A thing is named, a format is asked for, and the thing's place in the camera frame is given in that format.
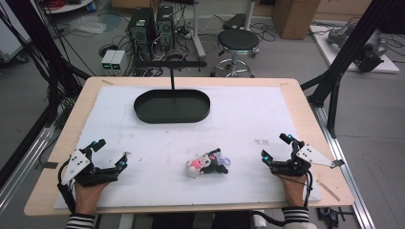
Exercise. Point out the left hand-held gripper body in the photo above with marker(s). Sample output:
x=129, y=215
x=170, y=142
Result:
x=95, y=176

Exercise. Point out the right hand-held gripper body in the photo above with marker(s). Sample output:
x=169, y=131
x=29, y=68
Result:
x=293, y=168

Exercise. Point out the black white pink plush toy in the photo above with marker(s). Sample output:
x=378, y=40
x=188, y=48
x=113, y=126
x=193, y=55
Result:
x=207, y=165

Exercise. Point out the black stand with oval tray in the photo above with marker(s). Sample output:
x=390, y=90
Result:
x=172, y=108

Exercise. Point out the person's left hand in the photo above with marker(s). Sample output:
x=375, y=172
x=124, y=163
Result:
x=89, y=197

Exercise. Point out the person's right hand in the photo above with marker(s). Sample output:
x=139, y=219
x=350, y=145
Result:
x=294, y=191

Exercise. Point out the thin wooden stick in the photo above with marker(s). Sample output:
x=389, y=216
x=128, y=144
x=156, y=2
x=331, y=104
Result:
x=328, y=190

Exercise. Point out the white foam mat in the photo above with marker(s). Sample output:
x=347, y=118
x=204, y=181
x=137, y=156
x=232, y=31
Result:
x=191, y=136

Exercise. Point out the white bench power supply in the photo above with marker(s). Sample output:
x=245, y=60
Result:
x=118, y=63
x=107, y=62

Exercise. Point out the white floor board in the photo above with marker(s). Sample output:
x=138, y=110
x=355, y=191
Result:
x=331, y=54

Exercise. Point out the black round stool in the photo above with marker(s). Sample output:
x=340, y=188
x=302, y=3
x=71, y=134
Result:
x=238, y=40

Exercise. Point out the large black computer tower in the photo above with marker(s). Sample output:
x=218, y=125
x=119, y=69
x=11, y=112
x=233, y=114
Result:
x=141, y=33

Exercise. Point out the grey robot parts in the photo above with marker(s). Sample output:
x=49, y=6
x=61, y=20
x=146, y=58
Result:
x=369, y=51

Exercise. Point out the clear plastic bag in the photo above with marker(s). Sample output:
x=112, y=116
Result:
x=87, y=24

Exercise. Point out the brown cardboard box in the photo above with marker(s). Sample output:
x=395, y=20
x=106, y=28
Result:
x=294, y=17

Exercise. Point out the flat black floor device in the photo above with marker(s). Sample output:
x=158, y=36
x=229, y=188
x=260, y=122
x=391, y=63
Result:
x=235, y=21

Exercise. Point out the slim black computer tower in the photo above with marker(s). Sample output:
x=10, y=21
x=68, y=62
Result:
x=165, y=28

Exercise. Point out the white desk leg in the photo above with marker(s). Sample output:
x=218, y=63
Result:
x=197, y=31

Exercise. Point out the aluminium rail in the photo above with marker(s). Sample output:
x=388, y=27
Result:
x=22, y=165
x=344, y=165

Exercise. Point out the black frame strut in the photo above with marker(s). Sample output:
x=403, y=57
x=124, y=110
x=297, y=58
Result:
x=38, y=41
x=347, y=54

